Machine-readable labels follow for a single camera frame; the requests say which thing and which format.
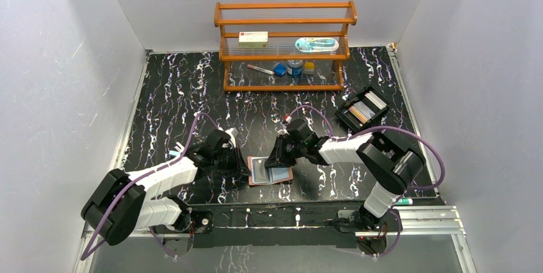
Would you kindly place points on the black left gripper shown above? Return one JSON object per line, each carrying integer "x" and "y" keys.
{"x": 237, "y": 162}

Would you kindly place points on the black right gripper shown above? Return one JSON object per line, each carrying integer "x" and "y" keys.
{"x": 277, "y": 157}

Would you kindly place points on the brown leather card holder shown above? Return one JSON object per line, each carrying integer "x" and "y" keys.
{"x": 278, "y": 174}

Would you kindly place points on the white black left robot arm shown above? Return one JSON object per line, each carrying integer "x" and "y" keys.
{"x": 127, "y": 201}

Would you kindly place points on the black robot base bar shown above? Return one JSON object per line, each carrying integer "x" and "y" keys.
{"x": 283, "y": 224}

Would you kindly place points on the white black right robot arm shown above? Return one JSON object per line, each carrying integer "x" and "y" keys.
{"x": 393, "y": 162}

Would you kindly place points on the gold cards stack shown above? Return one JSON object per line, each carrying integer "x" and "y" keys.
{"x": 358, "y": 114}

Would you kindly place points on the black card tray box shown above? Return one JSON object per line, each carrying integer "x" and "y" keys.
{"x": 358, "y": 100}

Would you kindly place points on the white cards stack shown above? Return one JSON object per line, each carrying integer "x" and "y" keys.
{"x": 380, "y": 104}

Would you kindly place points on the light blue white clip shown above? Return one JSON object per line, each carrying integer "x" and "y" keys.
{"x": 176, "y": 151}

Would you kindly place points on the small blue box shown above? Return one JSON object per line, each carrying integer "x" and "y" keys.
{"x": 279, "y": 69}

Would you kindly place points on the small yellow box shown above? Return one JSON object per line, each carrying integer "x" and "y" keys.
{"x": 309, "y": 68}

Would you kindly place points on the blue white round tin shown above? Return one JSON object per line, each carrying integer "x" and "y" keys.
{"x": 295, "y": 67}

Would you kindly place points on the red white marker pen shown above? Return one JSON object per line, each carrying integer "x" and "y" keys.
{"x": 260, "y": 69}

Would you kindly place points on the wooden three-tier shelf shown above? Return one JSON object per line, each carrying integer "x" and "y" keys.
{"x": 285, "y": 23}

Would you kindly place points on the blue toothbrush blister pack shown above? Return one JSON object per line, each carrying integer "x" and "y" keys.
{"x": 316, "y": 44}

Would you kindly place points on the white red medicine box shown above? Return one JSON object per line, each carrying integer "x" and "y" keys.
{"x": 253, "y": 39}

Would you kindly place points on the green white marker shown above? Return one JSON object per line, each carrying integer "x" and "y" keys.
{"x": 405, "y": 202}

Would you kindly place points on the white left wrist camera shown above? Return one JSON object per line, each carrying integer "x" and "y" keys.
{"x": 232, "y": 133}

